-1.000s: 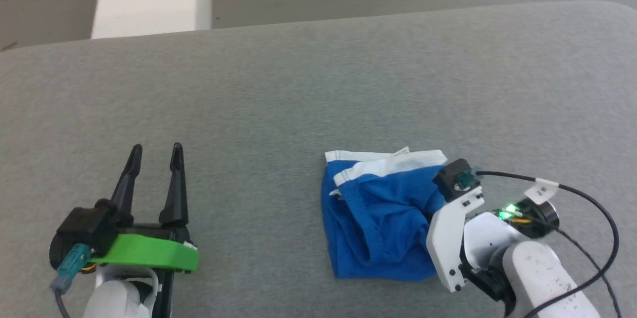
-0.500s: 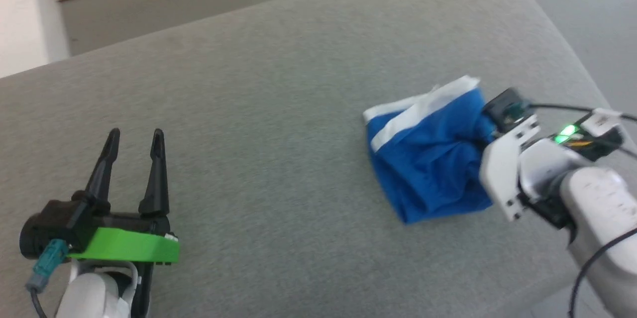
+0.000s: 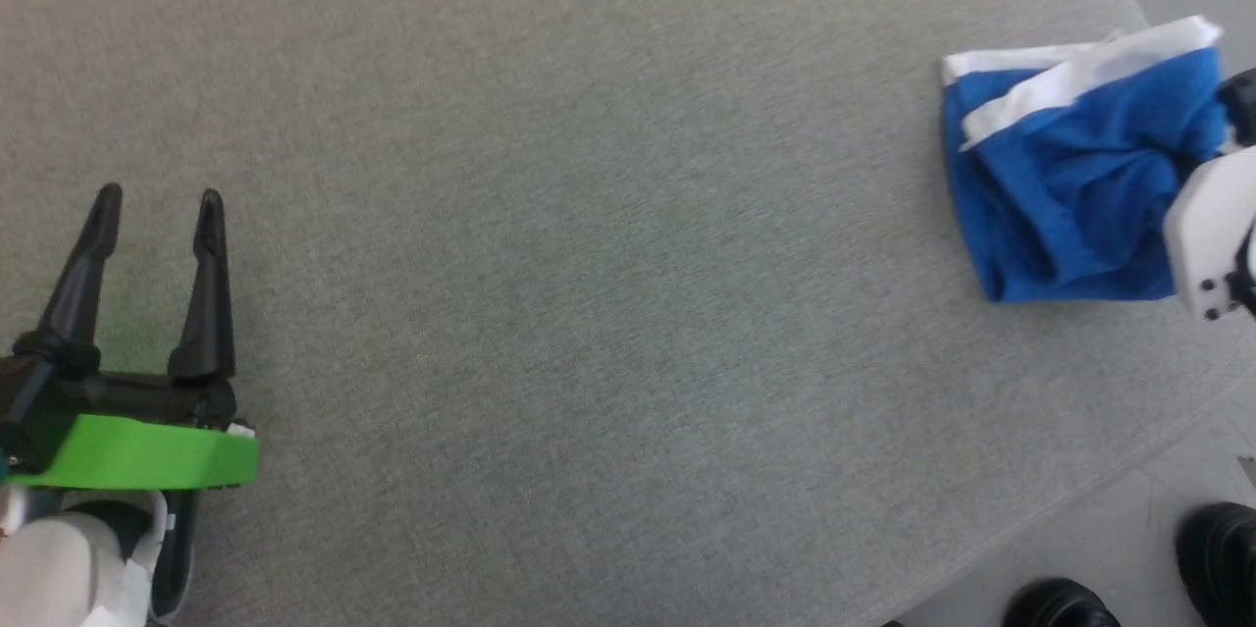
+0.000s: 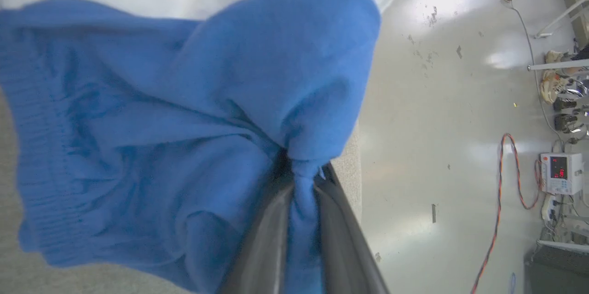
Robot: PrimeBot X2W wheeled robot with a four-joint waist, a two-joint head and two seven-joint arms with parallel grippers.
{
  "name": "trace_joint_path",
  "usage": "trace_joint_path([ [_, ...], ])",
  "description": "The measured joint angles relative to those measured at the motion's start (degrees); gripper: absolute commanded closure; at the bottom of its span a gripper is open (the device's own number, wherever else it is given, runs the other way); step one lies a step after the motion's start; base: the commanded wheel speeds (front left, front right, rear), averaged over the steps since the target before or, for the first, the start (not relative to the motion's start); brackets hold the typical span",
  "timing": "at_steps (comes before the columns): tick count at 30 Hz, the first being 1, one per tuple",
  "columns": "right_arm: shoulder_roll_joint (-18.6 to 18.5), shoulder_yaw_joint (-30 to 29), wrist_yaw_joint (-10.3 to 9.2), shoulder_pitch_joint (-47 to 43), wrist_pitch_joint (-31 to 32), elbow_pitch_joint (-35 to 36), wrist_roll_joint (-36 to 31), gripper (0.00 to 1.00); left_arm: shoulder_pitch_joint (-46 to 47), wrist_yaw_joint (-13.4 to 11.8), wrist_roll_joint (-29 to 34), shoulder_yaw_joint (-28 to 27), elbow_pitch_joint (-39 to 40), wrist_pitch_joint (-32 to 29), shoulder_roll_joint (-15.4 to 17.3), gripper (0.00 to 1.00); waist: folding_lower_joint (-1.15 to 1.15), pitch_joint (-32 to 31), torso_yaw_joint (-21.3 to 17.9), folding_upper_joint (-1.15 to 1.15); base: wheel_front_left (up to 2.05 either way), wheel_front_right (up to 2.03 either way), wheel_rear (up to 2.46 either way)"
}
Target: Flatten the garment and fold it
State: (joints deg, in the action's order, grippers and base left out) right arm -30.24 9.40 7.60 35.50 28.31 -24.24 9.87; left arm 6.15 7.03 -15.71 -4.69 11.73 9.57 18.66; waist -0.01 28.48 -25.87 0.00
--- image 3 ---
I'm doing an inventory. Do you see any grey fabric cushion surface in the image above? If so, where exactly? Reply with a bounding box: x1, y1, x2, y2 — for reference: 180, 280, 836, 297
0, 0, 1256, 627

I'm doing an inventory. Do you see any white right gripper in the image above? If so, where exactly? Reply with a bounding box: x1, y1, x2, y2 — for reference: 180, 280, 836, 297
1163, 68, 1256, 323

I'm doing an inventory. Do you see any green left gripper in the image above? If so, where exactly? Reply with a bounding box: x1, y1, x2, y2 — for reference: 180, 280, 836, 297
0, 183, 261, 492

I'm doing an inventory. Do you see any black shoe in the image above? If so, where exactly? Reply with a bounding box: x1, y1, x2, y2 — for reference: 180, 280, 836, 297
1003, 577, 1123, 627
1175, 501, 1256, 627

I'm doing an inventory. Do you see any blue garment with white trim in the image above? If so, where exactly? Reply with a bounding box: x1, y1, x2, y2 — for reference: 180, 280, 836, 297
940, 15, 1235, 305

